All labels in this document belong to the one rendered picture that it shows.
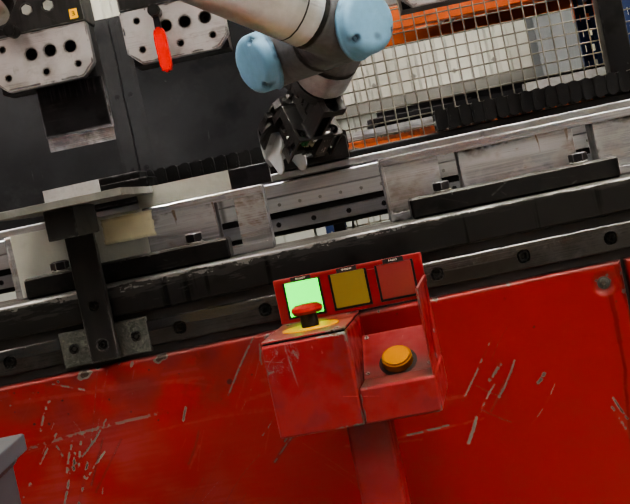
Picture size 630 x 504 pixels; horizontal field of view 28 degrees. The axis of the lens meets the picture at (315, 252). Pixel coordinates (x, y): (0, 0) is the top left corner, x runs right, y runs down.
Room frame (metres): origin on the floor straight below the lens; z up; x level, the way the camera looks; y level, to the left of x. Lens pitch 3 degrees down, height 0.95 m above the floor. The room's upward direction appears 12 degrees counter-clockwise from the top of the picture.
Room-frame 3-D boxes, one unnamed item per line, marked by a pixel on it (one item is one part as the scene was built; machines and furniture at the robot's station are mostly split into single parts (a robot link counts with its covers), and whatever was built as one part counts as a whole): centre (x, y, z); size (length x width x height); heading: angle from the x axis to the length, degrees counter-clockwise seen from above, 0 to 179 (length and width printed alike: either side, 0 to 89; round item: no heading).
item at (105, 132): (1.88, 0.31, 1.13); 0.10 x 0.02 x 0.10; 88
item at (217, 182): (1.87, 0.17, 0.99); 0.14 x 0.01 x 0.03; 88
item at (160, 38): (1.81, 0.15, 1.20); 0.04 x 0.02 x 0.10; 178
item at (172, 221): (1.88, 0.25, 0.92); 0.39 x 0.06 x 0.10; 88
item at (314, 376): (1.56, -0.02, 0.75); 0.20 x 0.16 x 0.18; 81
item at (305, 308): (1.56, 0.02, 0.79); 0.04 x 0.04 x 0.04
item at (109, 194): (1.73, 0.31, 1.00); 0.26 x 0.18 x 0.01; 178
